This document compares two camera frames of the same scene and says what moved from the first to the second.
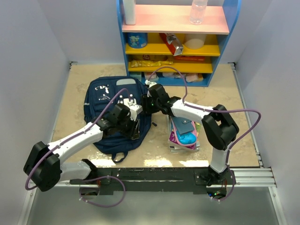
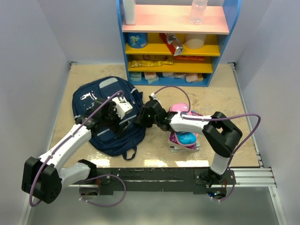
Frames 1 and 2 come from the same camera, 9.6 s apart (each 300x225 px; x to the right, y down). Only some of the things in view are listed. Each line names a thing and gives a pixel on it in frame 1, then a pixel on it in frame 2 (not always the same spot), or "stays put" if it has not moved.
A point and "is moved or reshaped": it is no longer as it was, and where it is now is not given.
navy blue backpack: (100, 93) is moved or reshaped
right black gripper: (146, 109) to (140, 118)
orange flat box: (189, 58) stays put
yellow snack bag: (149, 63) stays put
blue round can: (137, 40) stays put
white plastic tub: (194, 41) stays put
